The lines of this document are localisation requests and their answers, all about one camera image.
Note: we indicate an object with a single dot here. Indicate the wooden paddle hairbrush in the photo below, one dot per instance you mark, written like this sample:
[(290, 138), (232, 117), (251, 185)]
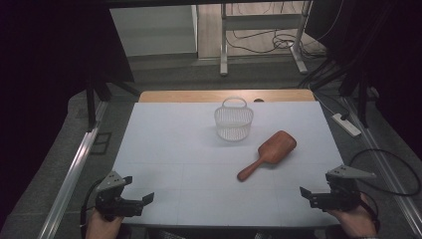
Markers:
[(277, 146)]

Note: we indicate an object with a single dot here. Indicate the black floor frame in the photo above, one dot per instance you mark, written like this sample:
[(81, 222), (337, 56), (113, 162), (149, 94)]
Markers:
[(99, 143)]

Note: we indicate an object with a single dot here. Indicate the black curtain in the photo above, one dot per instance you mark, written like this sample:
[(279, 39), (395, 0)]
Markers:
[(40, 66), (394, 66)]

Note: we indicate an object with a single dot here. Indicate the white metal desk frame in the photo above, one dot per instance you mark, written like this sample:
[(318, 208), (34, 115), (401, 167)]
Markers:
[(224, 49)]

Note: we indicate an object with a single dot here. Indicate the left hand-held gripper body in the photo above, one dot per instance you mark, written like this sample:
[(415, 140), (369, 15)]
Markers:
[(111, 200)]

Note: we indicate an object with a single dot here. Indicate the person's left hand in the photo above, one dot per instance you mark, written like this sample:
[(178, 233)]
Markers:
[(103, 227)]

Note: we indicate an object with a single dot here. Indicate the aluminium rail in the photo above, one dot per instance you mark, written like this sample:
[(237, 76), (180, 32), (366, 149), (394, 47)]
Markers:
[(388, 166), (68, 186)]

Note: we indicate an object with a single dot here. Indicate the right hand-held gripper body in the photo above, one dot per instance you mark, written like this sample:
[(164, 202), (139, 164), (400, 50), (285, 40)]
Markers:
[(341, 199)]

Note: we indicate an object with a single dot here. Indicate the white wall panel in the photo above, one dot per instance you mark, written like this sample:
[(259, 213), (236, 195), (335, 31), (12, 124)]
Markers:
[(152, 30)]

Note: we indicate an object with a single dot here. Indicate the white table mat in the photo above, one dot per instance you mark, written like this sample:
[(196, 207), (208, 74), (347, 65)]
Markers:
[(185, 149)]

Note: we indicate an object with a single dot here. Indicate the wooden table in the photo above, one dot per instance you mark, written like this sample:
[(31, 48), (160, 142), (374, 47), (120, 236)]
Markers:
[(185, 96)]

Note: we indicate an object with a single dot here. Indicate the white plastic mesh basket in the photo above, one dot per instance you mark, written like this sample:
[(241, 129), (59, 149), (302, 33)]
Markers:
[(234, 132)]

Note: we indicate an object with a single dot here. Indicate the black metal stand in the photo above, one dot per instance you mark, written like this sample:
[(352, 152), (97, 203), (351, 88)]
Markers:
[(363, 99), (90, 106)]

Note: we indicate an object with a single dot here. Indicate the person's right hand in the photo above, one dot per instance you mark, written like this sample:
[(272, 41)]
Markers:
[(356, 222)]

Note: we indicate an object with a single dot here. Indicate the white power strip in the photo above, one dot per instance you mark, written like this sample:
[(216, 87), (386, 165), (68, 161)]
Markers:
[(346, 125)]

